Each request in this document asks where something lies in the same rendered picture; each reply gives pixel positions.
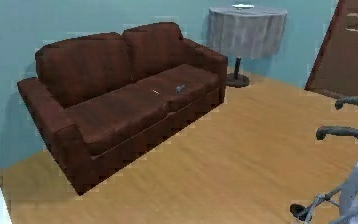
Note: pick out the small white dish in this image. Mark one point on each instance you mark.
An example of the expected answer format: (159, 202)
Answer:
(243, 6)

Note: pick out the small grey object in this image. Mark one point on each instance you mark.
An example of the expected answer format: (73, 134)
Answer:
(179, 89)

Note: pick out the round table with grey cloth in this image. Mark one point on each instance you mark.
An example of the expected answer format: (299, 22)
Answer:
(247, 31)

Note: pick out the thin pale stick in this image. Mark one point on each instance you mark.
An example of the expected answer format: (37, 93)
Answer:
(156, 91)

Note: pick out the brown leather sofa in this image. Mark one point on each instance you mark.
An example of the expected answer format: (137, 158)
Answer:
(120, 106)

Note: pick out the brown wooden cabinet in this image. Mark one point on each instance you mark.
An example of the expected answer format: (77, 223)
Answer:
(345, 56)

